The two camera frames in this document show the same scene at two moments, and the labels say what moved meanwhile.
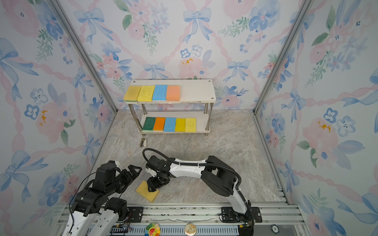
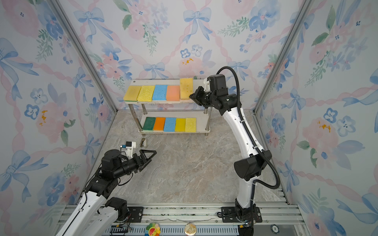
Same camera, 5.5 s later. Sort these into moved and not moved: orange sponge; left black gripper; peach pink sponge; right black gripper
Moved: left black gripper; right black gripper
Not moved: orange sponge; peach pink sponge
